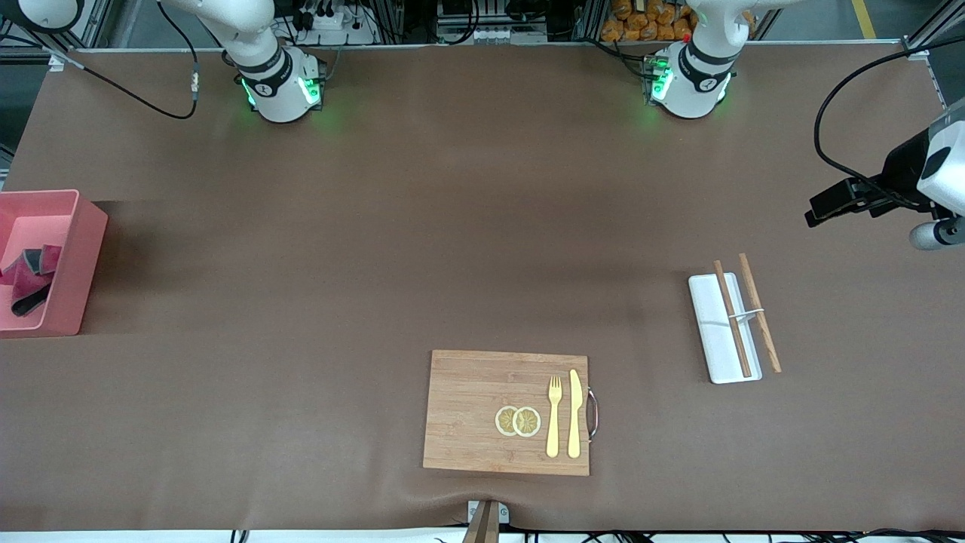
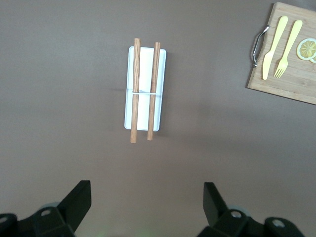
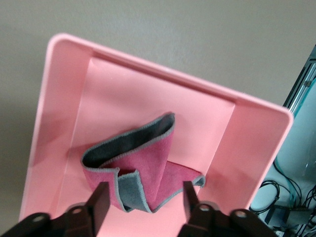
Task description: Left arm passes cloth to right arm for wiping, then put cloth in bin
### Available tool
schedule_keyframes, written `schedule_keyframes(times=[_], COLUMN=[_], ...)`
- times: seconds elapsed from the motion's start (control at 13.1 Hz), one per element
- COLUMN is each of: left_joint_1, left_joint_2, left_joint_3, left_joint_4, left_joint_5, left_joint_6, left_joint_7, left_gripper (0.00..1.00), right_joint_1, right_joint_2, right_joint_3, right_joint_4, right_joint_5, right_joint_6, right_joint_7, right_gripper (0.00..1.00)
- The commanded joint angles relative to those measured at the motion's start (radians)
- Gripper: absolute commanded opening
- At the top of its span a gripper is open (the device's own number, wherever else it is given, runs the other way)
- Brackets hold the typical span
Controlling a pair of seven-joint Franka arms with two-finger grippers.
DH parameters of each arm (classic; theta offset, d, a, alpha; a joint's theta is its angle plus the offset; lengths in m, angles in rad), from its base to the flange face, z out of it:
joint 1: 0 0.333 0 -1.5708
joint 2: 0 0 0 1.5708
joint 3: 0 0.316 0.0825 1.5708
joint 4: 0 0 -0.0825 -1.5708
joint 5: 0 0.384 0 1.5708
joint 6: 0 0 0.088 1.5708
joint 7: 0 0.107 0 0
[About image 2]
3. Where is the white rack tray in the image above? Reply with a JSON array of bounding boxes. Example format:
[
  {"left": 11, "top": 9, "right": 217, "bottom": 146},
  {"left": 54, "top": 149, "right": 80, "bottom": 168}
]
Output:
[{"left": 123, "top": 46, "right": 167, "bottom": 133}]

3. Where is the wooden rod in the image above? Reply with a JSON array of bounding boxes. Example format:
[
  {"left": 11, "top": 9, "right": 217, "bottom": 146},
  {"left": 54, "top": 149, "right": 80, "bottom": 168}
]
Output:
[{"left": 147, "top": 41, "right": 162, "bottom": 141}]

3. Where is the bamboo cutting board metal handle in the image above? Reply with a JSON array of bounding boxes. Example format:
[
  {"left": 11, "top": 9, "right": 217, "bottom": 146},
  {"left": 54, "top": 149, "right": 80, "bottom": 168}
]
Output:
[{"left": 247, "top": 1, "right": 316, "bottom": 106}]

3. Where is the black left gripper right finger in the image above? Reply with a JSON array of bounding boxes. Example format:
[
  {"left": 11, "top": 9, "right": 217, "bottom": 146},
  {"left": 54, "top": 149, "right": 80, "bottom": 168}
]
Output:
[{"left": 198, "top": 182, "right": 303, "bottom": 237}]

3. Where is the yellow plastic knife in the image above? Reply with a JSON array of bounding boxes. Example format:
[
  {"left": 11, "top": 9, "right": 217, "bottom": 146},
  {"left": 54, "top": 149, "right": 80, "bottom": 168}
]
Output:
[{"left": 262, "top": 16, "right": 289, "bottom": 81}]

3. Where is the yellow plastic fork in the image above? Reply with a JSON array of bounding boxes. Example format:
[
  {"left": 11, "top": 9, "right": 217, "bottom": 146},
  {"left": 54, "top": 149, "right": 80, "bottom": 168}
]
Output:
[{"left": 273, "top": 19, "right": 304, "bottom": 79}]

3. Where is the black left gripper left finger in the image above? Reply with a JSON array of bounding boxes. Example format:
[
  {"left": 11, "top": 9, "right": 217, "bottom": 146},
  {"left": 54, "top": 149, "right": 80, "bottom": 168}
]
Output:
[{"left": 0, "top": 180, "right": 92, "bottom": 237}]

